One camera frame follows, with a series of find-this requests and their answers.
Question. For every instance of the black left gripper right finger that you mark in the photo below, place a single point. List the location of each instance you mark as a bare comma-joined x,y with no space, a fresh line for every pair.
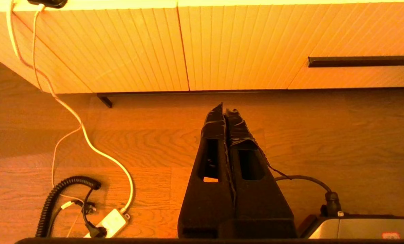
259,200

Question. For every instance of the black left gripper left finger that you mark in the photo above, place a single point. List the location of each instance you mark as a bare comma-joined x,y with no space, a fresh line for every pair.
208,203

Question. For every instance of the white cabinet drawer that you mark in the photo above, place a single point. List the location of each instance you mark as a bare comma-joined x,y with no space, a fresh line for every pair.
239,44

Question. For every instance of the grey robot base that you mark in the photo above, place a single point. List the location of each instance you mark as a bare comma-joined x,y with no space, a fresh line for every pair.
358,228

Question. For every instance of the white low cabinet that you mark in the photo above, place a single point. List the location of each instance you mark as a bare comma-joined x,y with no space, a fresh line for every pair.
86,4

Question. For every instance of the white power strip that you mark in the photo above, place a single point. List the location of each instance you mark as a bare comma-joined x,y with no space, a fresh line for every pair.
112,222

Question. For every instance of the white ribbed cabinet front panel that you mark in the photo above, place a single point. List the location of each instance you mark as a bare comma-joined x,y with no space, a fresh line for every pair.
120,51
5,44

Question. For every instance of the black smartphone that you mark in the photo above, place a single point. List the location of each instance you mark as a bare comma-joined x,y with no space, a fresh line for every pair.
51,3

